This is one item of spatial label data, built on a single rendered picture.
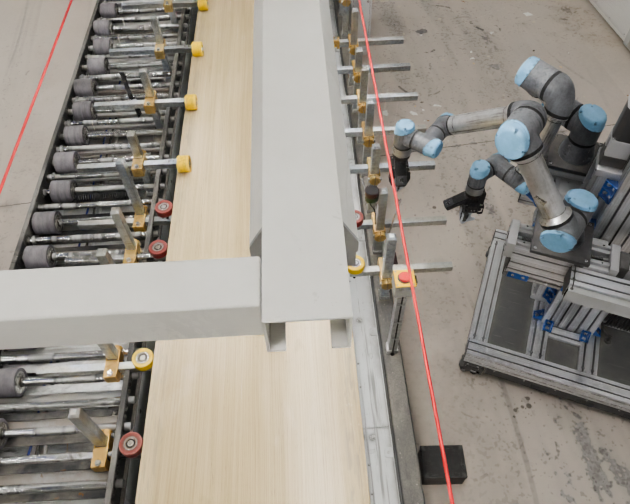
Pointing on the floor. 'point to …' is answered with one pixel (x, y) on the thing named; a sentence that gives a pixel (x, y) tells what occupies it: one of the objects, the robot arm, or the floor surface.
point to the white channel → (307, 15)
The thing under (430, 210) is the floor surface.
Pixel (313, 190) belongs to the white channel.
